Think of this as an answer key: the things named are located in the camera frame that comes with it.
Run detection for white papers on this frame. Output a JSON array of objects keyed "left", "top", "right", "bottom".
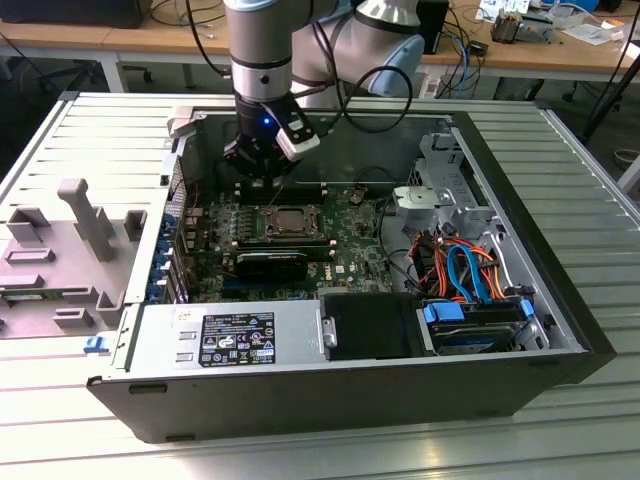
[{"left": 560, "top": 14, "right": 626, "bottom": 47}]

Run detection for blue wire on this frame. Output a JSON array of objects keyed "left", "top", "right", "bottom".
[{"left": 445, "top": 242, "right": 495, "bottom": 306}]

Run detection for black tripod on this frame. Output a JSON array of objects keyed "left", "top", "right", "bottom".
[{"left": 579, "top": 0, "right": 640, "bottom": 144}]

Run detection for black equipment case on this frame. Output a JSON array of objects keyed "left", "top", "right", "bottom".
[{"left": 0, "top": 0, "right": 147, "bottom": 30}]

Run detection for green RAM stick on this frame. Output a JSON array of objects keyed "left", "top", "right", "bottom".
[{"left": 0, "top": 288, "right": 65, "bottom": 302}]

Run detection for metal socket cover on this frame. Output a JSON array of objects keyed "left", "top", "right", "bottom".
[{"left": 261, "top": 203, "right": 321, "bottom": 239}]

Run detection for silver drive cage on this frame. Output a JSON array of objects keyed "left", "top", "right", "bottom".
[{"left": 391, "top": 130, "right": 504, "bottom": 241}]

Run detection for silver power supply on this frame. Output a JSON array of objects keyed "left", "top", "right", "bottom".
[{"left": 113, "top": 298, "right": 327, "bottom": 374}]

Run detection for grey parts rack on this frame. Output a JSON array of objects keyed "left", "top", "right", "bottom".
[{"left": 0, "top": 177, "right": 150, "bottom": 342}]

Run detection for black speaker box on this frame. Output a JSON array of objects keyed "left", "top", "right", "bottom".
[{"left": 417, "top": 0, "right": 450, "bottom": 55}]

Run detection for grey desk device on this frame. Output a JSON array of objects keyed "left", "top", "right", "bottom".
[{"left": 519, "top": 10, "right": 555, "bottom": 44}]

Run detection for orange wire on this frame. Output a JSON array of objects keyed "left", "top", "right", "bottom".
[{"left": 413, "top": 238, "right": 507, "bottom": 301}]

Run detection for hard disk in blue carrier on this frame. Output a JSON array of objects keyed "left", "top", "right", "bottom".
[{"left": 421, "top": 295, "right": 537, "bottom": 357}]

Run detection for wooden desk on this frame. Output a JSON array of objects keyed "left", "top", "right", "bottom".
[{"left": 0, "top": 9, "right": 640, "bottom": 86}]

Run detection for silver hinge bracket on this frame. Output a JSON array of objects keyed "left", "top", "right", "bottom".
[{"left": 321, "top": 315, "right": 340, "bottom": 349}]

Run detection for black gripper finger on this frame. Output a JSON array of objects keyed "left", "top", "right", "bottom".
[
  {"left": 259, "top": 147, "right": 294, "bottom": 191},
  {"left": 222, "top": 137, "right": 264, "bottom": 187}
]

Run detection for silver CPU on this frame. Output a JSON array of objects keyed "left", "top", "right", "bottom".
[{"left": 274, "top": 208, "right": 307, "bottom": 234}]

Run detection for green motherboard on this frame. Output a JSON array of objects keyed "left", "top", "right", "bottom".
[{"left": 180, "top": 185, "right": 419, "bottom": 305}]

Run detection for CPU socket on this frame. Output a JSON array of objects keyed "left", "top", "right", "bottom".
[{"left": 259, "top": 202, "right": 324, "bottom": 242}]

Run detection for black PC case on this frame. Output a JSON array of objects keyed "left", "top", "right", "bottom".
[{"left": 85, "top": 107, "right": 617, "bottom": 445}]

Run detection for black graphics card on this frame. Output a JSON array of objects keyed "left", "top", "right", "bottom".
[{"left": 233, "top": 250, "right": 310, "bottom": 283}]

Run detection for black drive bay box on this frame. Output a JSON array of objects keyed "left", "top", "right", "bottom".
[{"left": 322, "top": 293, "right": 427, "bottom": 361}]

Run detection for white black-faced wrist camera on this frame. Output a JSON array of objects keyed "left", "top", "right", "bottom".
[{"left": 272, "top": 102, "right": 322, "bottom": 162}]

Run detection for copper coil device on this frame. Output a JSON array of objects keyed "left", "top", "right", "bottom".
[{"left": 490, "top": 12, "right": 525, "bottom": 45}]

